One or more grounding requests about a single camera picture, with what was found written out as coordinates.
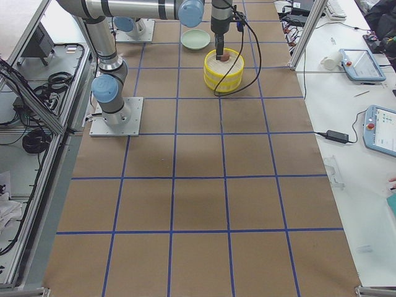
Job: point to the brown steamed bun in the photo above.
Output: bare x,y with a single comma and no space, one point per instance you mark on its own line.
225,57

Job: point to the lower teach pendant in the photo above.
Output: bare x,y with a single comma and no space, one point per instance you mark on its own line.
379,129

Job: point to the clear plastic bracket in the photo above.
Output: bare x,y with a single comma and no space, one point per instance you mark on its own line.
333,172

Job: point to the yellow steamer layer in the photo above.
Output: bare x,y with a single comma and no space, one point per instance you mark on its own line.
224,87
231,69

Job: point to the aluminium frame side rail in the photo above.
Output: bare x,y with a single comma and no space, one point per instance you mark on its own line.
37,107

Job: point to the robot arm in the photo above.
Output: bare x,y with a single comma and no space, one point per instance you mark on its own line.
108,86
133,28

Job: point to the black power brick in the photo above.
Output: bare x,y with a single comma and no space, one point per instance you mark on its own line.
337,136

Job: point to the upper teach pendant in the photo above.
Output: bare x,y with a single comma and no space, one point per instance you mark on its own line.
361,66

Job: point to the light green plate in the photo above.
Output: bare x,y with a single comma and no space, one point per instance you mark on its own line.
195,39

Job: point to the white cup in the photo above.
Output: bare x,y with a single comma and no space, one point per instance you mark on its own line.
331,61

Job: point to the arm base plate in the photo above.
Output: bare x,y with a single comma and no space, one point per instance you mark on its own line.
125,122
147,37

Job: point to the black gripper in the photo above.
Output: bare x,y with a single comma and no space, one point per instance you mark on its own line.
219,27

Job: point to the black electronics box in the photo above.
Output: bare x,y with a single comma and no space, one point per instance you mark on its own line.
40,45

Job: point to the teach pendant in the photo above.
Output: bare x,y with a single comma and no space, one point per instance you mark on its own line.
361,66
379,129

